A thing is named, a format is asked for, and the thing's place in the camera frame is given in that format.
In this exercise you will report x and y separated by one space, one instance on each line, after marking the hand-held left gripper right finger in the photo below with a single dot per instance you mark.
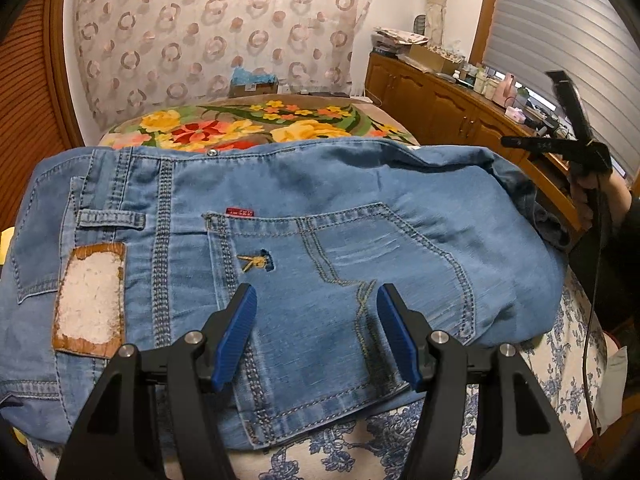
400 340

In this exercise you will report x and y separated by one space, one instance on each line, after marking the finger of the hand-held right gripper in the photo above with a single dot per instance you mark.
530 143
570 105

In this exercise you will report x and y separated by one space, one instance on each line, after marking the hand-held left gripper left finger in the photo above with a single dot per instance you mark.
235 340

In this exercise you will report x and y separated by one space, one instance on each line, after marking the blue denim pants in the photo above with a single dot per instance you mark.
300 220

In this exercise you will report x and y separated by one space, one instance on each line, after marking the person's right forearm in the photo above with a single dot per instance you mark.
625 205

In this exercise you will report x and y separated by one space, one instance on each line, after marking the person's right hand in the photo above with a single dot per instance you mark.
582 200

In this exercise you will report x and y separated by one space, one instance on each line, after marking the pink box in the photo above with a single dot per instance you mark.
516 114

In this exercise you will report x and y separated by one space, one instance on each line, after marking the pink bottle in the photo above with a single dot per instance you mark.
507 90

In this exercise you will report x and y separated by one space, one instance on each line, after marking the grey window blind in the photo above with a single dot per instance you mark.
550 20

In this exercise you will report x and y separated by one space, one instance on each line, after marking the blue and white floral bedsheet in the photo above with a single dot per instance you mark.
350 440

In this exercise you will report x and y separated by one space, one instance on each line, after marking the wooden cabinet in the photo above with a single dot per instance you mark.
425 105

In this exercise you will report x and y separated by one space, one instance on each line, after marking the large cardboard box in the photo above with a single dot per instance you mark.
430 57

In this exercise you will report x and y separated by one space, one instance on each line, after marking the cream curtain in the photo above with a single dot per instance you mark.
439 0

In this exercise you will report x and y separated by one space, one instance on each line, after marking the stack of papers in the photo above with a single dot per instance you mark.
397 40

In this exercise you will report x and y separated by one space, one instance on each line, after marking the colourful floral blanket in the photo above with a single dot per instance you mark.
200 130

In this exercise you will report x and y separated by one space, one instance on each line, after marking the yellow pillow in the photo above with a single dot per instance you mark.
5 247

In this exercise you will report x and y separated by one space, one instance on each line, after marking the small cardboard box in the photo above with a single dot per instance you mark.
250 91

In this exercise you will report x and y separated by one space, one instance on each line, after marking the blue plastic bag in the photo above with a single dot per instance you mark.
255 76

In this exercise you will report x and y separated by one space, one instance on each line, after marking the circle patterned curtain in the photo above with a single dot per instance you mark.
200 35

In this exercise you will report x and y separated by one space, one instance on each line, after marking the wooden window frame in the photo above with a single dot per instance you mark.
485 15

